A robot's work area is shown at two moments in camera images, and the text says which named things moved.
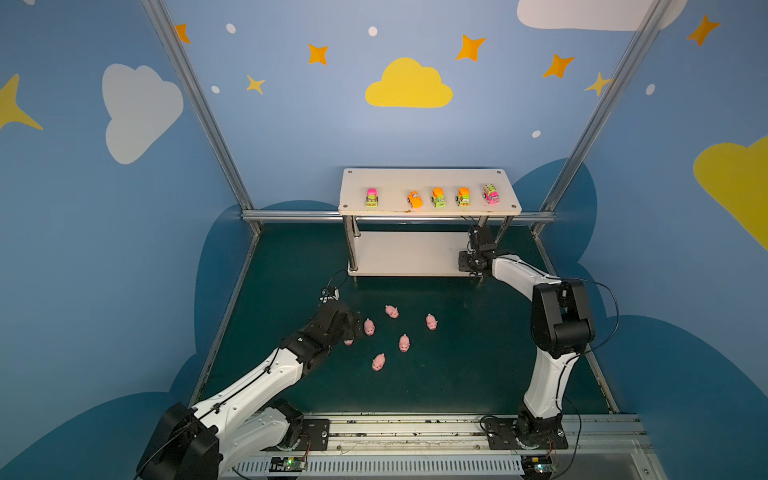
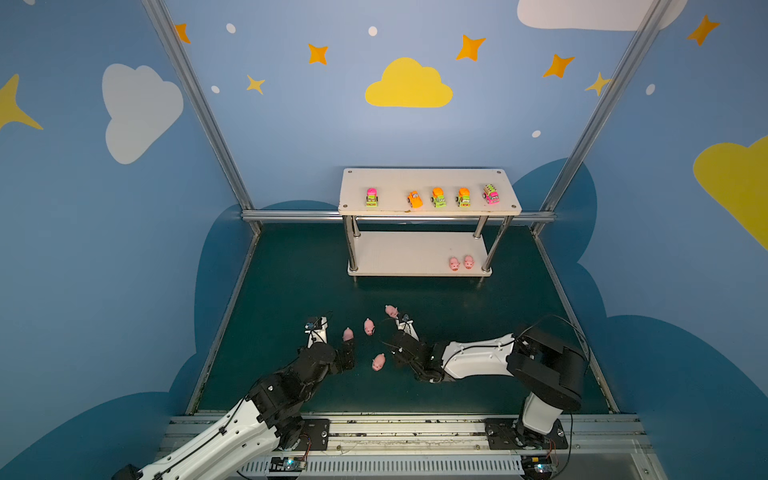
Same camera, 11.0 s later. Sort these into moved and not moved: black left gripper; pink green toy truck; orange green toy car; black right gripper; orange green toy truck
Moved: black left gripper; black right gripper
Not moved: orange green toy truck; pink green toy truck; orange green toy car
